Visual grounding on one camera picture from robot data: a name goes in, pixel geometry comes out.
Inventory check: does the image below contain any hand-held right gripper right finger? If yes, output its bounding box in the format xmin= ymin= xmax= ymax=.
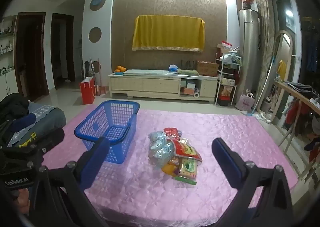
xmin=211 ymin=137 xmax=295 ymax=227

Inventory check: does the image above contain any red and yellow snack packet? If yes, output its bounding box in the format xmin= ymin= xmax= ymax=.
xmin=171 ymin=137 xmax=203 ymax=162

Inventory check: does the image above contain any white rack with boxes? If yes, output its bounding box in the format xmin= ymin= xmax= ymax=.
xmin=215 ymin=53 xmax=242 ymax=106

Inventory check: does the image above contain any dark wooden door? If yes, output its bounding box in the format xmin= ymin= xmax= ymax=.
xmin=51 ymin=13 xmax=75 ymax=90
xmin=14 ymin=12 xmax=49 ymax=101

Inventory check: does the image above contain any round wall decor blue plate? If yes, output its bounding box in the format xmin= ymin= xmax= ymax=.
xmin=89 ymin=0 xmax=106 ymax=11

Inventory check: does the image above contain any yellow cloth cover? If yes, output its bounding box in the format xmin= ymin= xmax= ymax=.
xmin=132 ymin=15 xmax=206 ymax=53

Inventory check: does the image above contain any red garment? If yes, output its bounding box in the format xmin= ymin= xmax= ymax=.
xmin=285 ymin=99 xmax=310 ymax=128

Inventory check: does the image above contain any light blue lace cloth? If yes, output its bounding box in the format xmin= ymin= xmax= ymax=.
xmin=7 ymin=104 xmax=58 ymax=147

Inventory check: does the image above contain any green snack packet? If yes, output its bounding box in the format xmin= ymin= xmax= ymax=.
xmin=174 ymin=158 xmax=198 ymax=186

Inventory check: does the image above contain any round brown wall decor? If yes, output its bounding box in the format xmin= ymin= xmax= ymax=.
xmin=89 ymin=27 xmax=102 ymax=43

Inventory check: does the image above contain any red paper bag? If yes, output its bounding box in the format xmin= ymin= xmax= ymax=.
xmin=79 ymin=76 xmax=96 ymax=105

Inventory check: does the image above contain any arched standing mirror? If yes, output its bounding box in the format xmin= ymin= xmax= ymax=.
xmin=260 ymin=30 xmax=293 ymax=121

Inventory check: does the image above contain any brown cardboard box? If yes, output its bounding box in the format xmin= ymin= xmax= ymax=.
xmin=196 ymin=60 xmax=219 ymax=77

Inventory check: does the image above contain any black jacket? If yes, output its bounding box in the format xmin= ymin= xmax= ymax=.
xmin=0 ymin=93 xmax=30 ymax=127

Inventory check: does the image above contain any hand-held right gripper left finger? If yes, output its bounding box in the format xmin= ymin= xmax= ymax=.
xmin=30 ymin=137 xmax=110 ymax=227

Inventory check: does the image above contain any pink bag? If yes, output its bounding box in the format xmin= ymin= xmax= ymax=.
xmin=235 ymin=92 xmax=255 ymax=112

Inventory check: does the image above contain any person's left hand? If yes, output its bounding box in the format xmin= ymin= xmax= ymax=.
xmin=10 ymin=187 xmax=31 ymax=215

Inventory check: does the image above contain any blue plastic basket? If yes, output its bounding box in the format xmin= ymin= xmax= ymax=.
xmin=74 ymin=100 xmax=140 ymax=165

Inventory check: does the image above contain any white shelf cabinet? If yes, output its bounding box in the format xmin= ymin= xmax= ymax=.
xmin=0 ymin=15 xmax=17 ymax=102

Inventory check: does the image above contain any pink quilted blanket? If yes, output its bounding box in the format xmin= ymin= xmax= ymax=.
xmin=41 ymin=108 xmax=299 ymax=227

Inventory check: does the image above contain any grey cloth with yellow print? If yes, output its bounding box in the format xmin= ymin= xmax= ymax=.
xmin=7 ymin=107 xmax=67 ymax=148

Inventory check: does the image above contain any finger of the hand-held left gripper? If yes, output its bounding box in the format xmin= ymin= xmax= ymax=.
xmin=2 ymin=127 xmax=66 ymax=166
xmin=0 ymin=113 xmax=37 ymax=147

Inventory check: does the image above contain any silver standing air conditioner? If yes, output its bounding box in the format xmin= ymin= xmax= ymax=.
xmin=236 ymin=9 xmax=259 ymax=103

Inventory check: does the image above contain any mop with blue handle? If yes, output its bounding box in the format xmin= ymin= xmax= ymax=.
xmin=247 ymin=55 xmax=277 ymax=117

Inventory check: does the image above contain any clear bag of light-blue candies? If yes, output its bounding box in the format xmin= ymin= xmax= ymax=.
xmin=148 ymin=130 xmax=179 ymax=168

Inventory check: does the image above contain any wooden rack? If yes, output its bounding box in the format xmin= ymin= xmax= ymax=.
xmin=272 ymin=80 xmax=320 ymax=185

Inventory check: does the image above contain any green folded cloth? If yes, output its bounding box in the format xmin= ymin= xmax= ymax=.
xmin=177 ymin=69 xmax=200 ymax=76

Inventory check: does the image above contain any beige TV cabinet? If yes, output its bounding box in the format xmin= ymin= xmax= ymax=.
xmin=108 ymin=69 xmax=218 ymax=103

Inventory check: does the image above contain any patterned beige curtain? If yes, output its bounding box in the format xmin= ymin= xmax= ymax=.
xmin=254 ymin=0 xmax=275 ymax=112

